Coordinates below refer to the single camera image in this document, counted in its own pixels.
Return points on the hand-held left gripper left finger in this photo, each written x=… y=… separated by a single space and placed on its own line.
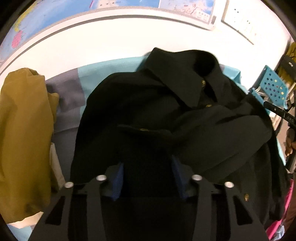
x=116 y=185

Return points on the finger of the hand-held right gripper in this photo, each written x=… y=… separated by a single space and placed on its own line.
x=279 y=112

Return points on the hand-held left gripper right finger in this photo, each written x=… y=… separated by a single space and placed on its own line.
x=178 y=180

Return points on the black coat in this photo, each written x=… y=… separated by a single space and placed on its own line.
x=161 y=104

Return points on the person's right hand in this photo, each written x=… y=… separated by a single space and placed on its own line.
x=291 y=143

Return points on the blue perforated plastic chair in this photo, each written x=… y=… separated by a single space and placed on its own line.
x=272 y=83

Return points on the teal and grey bedsheet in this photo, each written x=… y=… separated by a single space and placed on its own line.
x=69 y=92

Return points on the mustard yellow garment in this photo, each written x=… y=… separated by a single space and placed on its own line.
x=23 y=139

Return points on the pink cloth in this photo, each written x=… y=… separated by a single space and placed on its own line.
x=277 y=227

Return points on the white framed wall chart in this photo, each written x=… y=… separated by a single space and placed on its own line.
x=245 y=18

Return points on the colourful wall map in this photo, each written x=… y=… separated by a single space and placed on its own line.
x=57 y=14

